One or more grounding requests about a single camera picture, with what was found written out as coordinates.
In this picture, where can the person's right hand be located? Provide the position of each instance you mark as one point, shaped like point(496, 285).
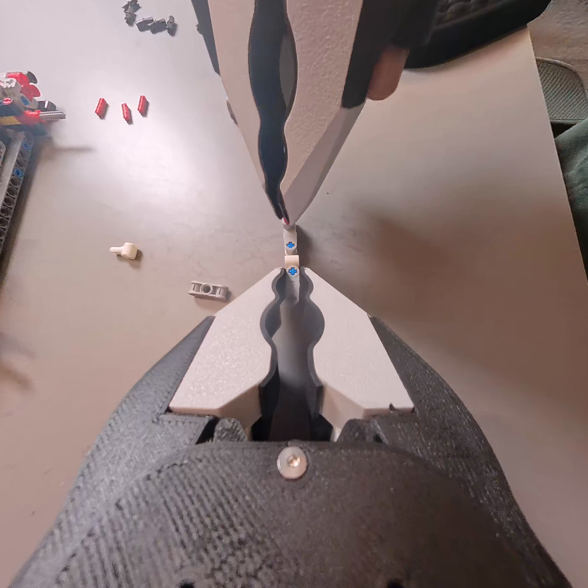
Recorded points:
point(388, 73)

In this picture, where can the grey flat lego connector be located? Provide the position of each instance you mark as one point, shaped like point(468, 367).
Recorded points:
point(207, 289)

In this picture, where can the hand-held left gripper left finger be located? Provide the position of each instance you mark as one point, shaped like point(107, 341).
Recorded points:
point(216, 367)

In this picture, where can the cluster of black lego pins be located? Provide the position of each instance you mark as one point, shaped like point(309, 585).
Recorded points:
point(146, 24)

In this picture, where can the tan lego pin connector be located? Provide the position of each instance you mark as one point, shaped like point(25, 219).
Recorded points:
point(129, 251)

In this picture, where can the partly built lego car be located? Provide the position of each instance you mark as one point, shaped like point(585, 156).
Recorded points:
point(16, 183)

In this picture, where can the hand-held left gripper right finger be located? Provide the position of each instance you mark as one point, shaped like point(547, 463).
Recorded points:
point(363, 363)

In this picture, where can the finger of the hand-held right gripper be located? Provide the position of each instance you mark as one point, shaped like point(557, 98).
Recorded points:
point(234, 69)
point(321, 69)

